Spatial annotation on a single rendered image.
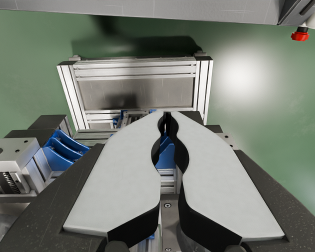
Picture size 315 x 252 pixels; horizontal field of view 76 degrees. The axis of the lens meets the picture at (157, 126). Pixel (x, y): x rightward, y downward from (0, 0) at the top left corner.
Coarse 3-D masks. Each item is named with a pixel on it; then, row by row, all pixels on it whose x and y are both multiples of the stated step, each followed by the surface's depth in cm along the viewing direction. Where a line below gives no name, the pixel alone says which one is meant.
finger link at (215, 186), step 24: (168, 120) 12; (192, 120) 11; (192, 144) 9; (216, 144) 9; (192, 168) 8; (216, 168) 8; (240, 168) 8; (192, 192) 7; (216, 192) 7; (240, 192) 7; (192, 216) 6; (216, 216) 6; (240, 216) 6; (264, 216) 6; (216, 240) 6; (240, 240) 6
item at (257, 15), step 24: (0, 0) 32; (24, 0) 32; (48, 0) 32; (72, 0) 32; (96, 0) 32; (120, 0) 32; (144, 0) 32; (168, 0) 32; (192, 0) 32; (216, 0) 32; (240, 0) 32; (264, 0) 32; (264, 24) 34
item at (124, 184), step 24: (144, 120) 11; (120, 144) 9; (144, 144) 9; (96, 168) 8; (120, 168) 8; (144, 168) 8; (96, 192) 7; (120, 192) 7; (144, 192) 7; (72, 216) 6; (96, 216) 6; (120, 216) 6; (144, 216) 6; (120, 240) 6
